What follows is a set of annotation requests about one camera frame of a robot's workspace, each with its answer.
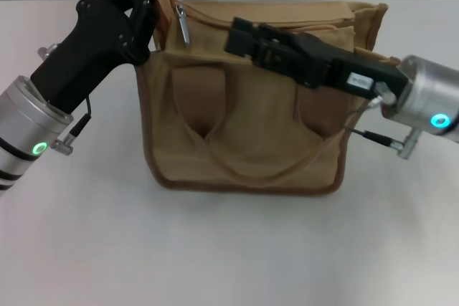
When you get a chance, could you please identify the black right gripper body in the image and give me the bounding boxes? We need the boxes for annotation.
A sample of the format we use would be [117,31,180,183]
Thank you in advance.
[286,31,409,100]

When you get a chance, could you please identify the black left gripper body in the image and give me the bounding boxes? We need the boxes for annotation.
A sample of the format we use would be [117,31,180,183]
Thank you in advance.
[29,0,151,114]

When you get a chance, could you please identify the silver metal zipper pull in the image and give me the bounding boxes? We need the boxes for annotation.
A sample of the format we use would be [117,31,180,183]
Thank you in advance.
[175,4,191,48]

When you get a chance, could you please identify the khaki canvas food bag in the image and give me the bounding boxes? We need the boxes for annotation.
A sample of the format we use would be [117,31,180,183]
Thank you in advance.
[135,0,401,198]

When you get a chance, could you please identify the left gripper cable with plug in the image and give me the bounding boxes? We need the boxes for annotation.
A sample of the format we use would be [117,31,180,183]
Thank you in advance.
[38,43,93,157]

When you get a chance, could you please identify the gripper cable with plug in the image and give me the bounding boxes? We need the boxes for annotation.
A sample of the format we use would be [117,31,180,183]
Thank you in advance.
[38,43,93,157]
[343,82,421,161]

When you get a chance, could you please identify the right gripper cable with plug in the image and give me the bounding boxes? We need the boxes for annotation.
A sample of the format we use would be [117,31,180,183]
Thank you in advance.
[343,82,421,161]

